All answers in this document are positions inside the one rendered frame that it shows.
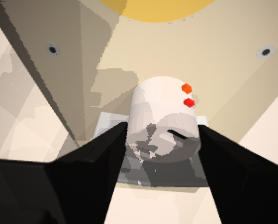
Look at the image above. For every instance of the white cylinder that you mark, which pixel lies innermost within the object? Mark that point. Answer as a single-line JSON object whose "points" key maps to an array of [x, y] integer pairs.
{"points": [[162, 125]]}

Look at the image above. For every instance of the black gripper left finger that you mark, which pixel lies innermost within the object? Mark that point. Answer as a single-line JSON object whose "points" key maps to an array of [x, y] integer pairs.
{"points": [[76, 188]]}

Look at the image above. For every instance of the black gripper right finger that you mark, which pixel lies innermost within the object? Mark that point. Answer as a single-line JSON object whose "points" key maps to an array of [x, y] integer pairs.
{"points": [[244, 185]]}

